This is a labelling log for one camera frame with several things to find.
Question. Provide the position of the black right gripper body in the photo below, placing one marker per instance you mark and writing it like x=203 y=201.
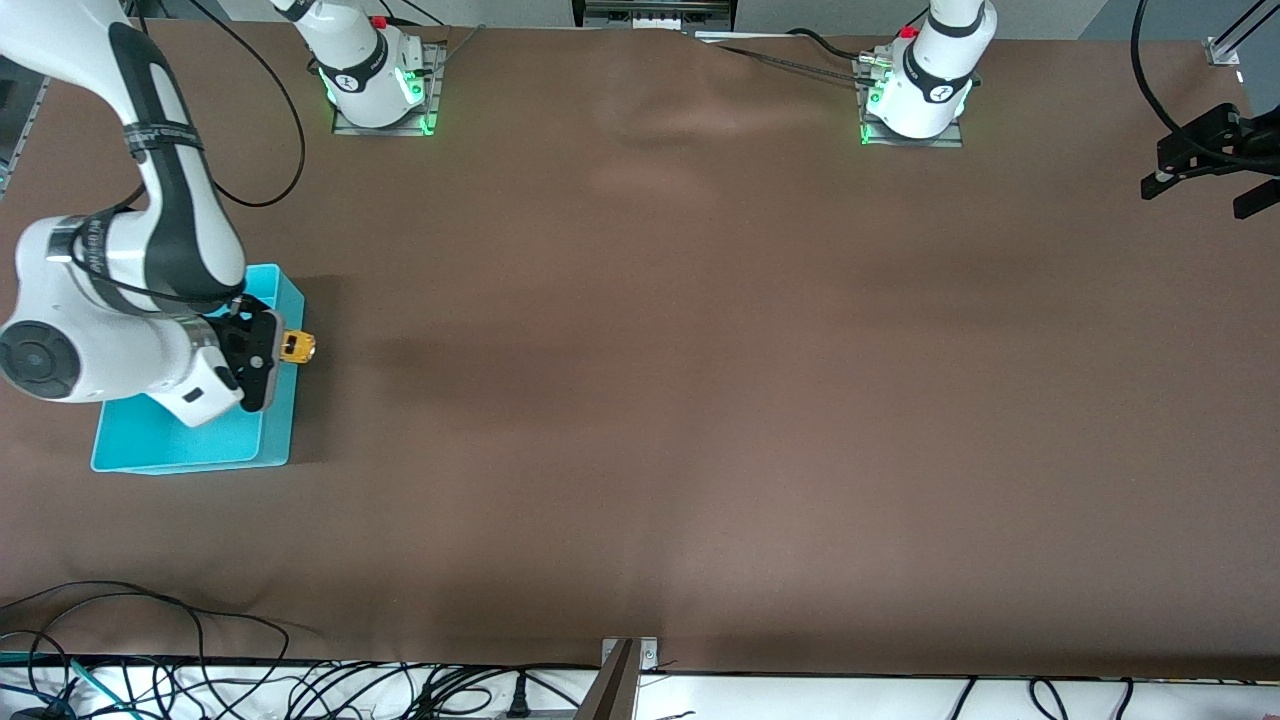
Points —
x=240 y=335

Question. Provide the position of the yellow beetle toy car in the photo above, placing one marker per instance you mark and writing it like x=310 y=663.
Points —
x=300 y=346

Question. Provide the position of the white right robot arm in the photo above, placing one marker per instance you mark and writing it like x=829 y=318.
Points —
x=100 y=350

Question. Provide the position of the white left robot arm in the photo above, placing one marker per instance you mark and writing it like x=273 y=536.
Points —
x=930 y=80

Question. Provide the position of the teal plastic bin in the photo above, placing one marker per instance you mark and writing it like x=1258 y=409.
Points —
x=270 y=440

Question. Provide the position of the black power plug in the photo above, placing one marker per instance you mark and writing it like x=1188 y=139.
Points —
x=519 y=695

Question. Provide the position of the black equipment box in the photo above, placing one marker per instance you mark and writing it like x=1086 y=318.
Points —
x=650 y=12

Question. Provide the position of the aluminium frame corner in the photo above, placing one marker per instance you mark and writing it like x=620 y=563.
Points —
x=1222 y=48

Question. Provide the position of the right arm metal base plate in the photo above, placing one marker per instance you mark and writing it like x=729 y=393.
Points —
x=437 y=90

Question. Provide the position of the aluminium profile bracket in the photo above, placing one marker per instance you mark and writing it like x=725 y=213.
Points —
x=618 y=680

